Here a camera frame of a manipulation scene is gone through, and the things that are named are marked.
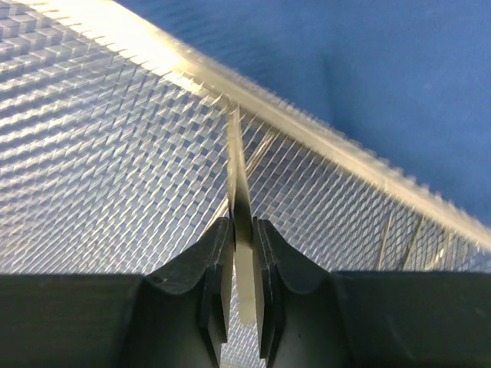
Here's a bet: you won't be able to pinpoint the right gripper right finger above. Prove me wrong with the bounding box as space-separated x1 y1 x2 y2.
253 218 490 367

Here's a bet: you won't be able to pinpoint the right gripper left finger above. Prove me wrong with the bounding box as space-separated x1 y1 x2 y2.
1 218 233 367

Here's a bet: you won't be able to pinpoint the steel tweezers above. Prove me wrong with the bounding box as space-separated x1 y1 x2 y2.
227 104 255 324
376 212 424 271

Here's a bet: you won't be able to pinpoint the metal mesh instrument tray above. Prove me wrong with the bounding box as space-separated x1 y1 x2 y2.
1 1 490 273

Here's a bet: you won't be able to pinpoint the blue surgical wrap cloth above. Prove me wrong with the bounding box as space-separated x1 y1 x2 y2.
124 1 490 224

